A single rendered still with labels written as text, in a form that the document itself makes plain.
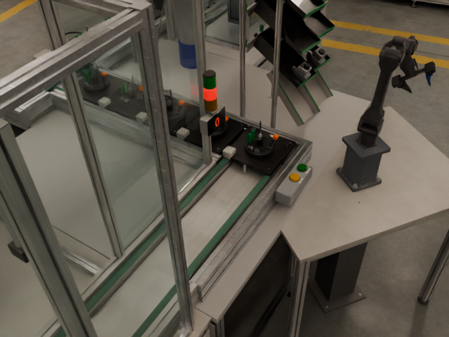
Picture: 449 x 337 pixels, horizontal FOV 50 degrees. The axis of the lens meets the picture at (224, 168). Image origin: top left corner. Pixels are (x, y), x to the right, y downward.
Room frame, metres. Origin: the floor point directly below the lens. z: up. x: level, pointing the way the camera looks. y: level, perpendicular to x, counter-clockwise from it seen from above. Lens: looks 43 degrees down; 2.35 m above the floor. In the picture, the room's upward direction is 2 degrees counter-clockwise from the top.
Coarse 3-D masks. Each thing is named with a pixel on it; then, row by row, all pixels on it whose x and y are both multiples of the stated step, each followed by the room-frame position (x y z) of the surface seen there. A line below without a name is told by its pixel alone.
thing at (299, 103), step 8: (272, 72) 1.85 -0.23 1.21; (272, 80) 1.85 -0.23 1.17; (280, 80) 1.88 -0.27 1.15; (288, 80) 1.90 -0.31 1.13; (280, 88) 1.81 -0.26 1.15; (288, 88) 1.87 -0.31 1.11; (296, 88) 1.89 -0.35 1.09; (304, 88) 1.87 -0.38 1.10; (280, 96) 1.81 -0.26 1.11; (288, 96) 1.83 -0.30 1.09; (296, 96) 1.85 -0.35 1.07; (304, 96) 1.87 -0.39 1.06; (288, 104) 1.78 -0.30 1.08; (296, 104) 1.82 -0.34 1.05; (304, 104) 1.84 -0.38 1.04; (312, 104) 1.84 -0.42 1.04; (296, 112) 1.75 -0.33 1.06; (304, 112) 1.81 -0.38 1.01; (312, 112) 1.83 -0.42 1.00; (296, 120) 1.74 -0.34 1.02; (304, 120) 1.77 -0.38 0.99
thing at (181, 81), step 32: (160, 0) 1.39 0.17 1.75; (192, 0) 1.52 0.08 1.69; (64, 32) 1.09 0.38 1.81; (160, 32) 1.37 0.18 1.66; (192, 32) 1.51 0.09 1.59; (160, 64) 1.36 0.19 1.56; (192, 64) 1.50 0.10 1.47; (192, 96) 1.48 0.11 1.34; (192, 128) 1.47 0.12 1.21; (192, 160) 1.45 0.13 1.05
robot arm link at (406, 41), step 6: (396, 36) 1.67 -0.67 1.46; (390, 42) 1.65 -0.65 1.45; (396, 42) 1.65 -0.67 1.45; (402, 42) 1.64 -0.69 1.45; (408, 42) 1.73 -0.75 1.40; (414, 42) 1.78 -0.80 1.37; (384, 48) 1.64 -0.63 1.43; (396, 48) 1.78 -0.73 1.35; (402, 48) 1.64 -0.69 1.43; (408, 48) 1.75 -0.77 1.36; (402, 54) 1.58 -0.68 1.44; (402, 60) 1.59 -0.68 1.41
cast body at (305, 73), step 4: (304, 64) 1.80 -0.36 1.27; (308, 64) 1.80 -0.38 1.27; (292, 68) 1.84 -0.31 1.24; (296, 68) 1.83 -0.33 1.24; (300, 68) 1.79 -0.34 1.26; (304, 68) 1.79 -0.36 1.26; (308, 68) 1.78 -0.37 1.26; (296, 72) 1.80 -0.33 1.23; (300, 72) 1.79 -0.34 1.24; (304, 72) 1.78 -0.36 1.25; (308, 72) 1.79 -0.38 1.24; (296, 76) 1.80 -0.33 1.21; (300, 76) 1.79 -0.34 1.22; (304, 76) 1.78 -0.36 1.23; (308, 76) 1.79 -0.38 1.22; (304, 80) 1.78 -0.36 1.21
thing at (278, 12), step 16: (240, 0) 1.90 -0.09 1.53; (240, 16) 1.90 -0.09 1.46; (240, 32) 1.90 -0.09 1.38; (240, 48) 1.90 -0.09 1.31; (240, 64) 1.90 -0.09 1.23; (240, 80) 1.90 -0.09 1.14; (240, 96) 1.90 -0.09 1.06; (272, 96) 1.80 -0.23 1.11; (240, 112) 1.90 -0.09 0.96; (272, 112) 1.80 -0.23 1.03
